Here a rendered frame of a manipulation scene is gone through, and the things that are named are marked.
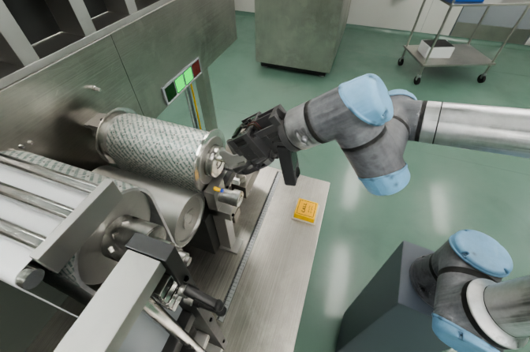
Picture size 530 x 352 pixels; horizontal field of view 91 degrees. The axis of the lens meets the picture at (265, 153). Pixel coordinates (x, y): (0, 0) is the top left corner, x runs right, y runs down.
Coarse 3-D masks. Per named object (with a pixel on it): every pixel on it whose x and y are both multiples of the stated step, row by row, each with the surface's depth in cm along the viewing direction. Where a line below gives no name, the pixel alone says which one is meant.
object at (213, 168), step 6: (216, 144) 61; (210, 150) 59; (216, 150) 58; (210, 156) 58; (216, 156) 59; (210, 162) 58; (216, 162) 59; (204, 168) 58; (210, 168) 58; (216, 168) 60; (222, 168) 64; (210, 174) 59; (216, 174) 61
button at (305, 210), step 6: (300, 198) 93; (300, 204) 91; (306, 204) 91; (312, 204) 91; (300, 210) 90; (306, 210) 90; (312, 210) 90; (294, 216) 90; (300, 216) 88; (306, 216) 88; (312, 216) 88; (312, 222) 88
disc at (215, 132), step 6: (210, 132) 58; (216, 132) 60; (204, 138) 56; (210, 138) 58; (222, 138) 65; (204, 144) 56; (198, 150) 55; (198, 156) 55; (198, 162) 55; (198, 168) 56; (198, 174) 57; (198, 180) 57; (198, 186) 58; (204, 186) 61
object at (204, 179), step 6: (120, 114) 65; (108, 126) 62; (216, 138) 61; (210, 144) 58; (222, 144) 65; (204, 150) 56; (204, 156) 57; (204, 162) 58; (204, 174) 59; (204, 180) 60; (210, 180) 63
